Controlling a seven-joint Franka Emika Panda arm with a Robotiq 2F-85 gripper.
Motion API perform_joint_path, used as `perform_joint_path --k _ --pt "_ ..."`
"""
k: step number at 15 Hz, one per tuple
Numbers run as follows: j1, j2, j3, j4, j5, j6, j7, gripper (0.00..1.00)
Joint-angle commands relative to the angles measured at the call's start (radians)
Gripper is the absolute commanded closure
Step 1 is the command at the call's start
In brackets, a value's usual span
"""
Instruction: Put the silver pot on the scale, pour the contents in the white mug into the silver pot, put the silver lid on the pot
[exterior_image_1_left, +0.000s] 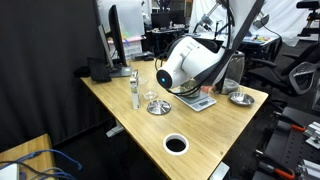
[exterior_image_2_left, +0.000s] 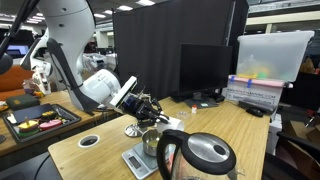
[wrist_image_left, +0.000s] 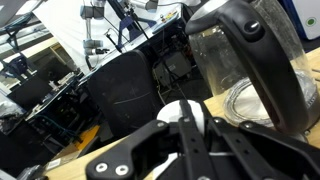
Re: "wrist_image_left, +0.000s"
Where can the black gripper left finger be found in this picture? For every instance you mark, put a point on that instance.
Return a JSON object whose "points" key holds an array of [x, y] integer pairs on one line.
{"points": [[146, 150]]}

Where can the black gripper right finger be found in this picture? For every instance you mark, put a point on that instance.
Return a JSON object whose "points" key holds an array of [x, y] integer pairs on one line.
{"points": [[253, 150]]}

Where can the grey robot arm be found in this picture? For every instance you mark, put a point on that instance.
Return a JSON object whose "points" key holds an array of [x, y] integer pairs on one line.
{"points": [[91, 11]]}

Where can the black office chair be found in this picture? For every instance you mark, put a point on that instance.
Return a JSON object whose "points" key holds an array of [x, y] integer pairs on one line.
{"points": [[126, 96]]}

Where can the yellow box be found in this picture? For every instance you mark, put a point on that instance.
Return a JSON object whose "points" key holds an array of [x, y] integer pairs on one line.
{"points": [[88, 136]]}

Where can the grey computer case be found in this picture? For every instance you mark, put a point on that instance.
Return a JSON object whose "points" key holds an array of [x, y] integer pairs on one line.
{"points": [[176, 66]]}

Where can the brown cardboard box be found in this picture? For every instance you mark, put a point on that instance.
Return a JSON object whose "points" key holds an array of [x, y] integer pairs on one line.
{"points": [[55, 164]]}

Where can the black computer mouse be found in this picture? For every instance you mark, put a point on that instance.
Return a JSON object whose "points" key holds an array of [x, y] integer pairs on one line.
{"points": [[30, 173]]}

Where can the white box with green circle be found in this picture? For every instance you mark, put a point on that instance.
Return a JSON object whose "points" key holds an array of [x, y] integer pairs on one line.
{"points": [[303, 13]]}

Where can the white table cover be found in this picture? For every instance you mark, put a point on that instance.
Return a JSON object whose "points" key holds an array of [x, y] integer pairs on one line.
{"points": [[66, 26]]}

